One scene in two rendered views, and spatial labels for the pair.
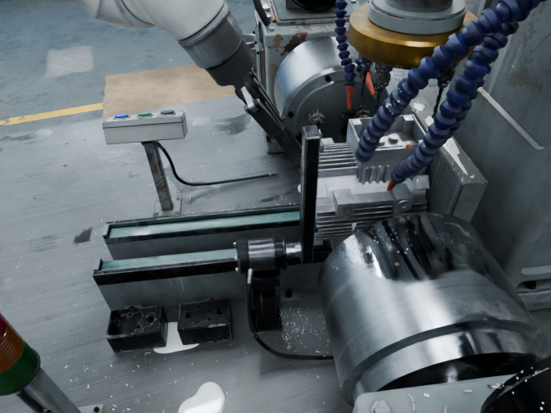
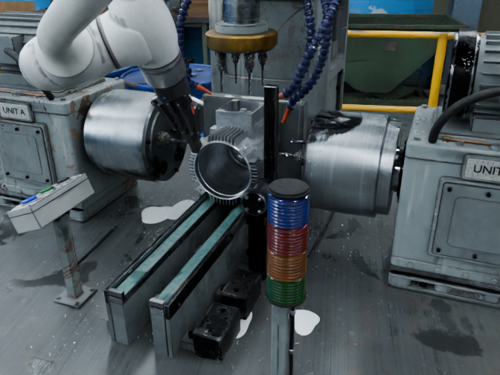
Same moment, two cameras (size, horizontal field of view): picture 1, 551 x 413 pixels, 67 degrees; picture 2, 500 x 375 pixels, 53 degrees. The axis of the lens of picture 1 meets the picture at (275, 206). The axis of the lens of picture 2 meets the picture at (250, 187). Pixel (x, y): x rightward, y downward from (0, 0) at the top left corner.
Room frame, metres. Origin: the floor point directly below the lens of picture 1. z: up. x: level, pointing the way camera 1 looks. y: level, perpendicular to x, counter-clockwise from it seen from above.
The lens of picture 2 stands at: (0.02, 0.93, 1.52)
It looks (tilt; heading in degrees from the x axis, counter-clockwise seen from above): 26 degrees down; 296
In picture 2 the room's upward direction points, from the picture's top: straight up
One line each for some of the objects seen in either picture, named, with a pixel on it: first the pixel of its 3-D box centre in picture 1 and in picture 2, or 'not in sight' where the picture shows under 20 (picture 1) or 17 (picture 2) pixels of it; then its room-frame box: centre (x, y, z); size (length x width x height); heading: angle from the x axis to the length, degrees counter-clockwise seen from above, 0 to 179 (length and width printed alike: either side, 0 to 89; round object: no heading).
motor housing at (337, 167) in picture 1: (357, 190); (236, 157); (0.60, -0.16, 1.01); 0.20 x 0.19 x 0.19; 95
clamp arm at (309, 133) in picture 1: (307, 203); (270, 140); (0.45, -0.05, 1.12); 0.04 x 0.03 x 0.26; 95
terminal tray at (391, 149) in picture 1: (385, 148); (242, 119); (0.60, -0.20, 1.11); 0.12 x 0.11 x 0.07; 95
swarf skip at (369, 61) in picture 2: not in sight; (393, 59); (1.05, -4.65, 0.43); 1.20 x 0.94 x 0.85; 18
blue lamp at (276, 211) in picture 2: not in sight; (288, 205); (0.25, 0.35, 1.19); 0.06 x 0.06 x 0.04
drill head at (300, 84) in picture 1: (324, 90); (124, 133); (0.95, -0.13, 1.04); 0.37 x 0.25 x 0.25; 5
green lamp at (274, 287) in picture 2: (6, 362); (286, 283); (0.25, 0.35, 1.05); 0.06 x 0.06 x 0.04
